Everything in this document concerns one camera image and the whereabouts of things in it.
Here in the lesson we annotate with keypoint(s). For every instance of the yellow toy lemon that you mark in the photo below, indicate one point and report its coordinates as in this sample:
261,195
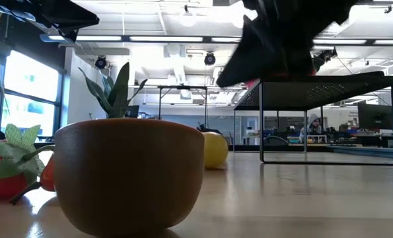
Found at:
216,150

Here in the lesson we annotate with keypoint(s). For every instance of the black perforated metal stand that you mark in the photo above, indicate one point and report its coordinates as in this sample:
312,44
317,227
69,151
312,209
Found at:
315,92

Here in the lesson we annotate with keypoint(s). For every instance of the brown wooden bowl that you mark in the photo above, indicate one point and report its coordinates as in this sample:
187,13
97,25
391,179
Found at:
130,175

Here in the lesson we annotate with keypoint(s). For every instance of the red collapsible colander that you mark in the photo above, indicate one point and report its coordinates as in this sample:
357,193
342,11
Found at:
319,64

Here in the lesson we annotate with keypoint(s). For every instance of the person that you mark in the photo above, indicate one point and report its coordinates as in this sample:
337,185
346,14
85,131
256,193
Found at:
313,127

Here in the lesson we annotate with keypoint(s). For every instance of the red toy strawberry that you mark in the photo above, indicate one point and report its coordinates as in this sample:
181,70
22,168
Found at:
4,186

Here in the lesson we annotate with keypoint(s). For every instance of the black overhead light bar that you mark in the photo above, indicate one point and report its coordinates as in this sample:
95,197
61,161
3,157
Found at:
166,38

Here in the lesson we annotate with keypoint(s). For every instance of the black metal frame table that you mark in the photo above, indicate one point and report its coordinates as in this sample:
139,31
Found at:
183,87

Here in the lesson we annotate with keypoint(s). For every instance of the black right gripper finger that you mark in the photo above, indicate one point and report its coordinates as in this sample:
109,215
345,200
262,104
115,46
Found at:
252,53

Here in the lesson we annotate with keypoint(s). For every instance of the black round ceiling spotlight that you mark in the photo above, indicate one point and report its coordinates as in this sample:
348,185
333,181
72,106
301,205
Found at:
100,62
209,59

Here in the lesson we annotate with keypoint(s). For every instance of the large black monitor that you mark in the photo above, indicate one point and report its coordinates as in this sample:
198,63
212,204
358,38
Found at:
376,116

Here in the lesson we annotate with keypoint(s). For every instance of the black office chair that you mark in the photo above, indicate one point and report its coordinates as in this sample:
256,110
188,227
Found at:
275,140

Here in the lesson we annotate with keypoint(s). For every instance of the green snake plant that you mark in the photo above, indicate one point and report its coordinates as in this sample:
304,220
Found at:
118,96

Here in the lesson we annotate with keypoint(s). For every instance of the orange toy fruit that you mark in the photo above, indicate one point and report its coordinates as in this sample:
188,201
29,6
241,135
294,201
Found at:
47,176

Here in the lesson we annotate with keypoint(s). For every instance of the white globe ceiling lamp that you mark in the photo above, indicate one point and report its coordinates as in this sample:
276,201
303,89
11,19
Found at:
188,18

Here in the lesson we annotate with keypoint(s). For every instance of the small black monitor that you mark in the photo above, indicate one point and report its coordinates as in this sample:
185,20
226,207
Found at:
132,111

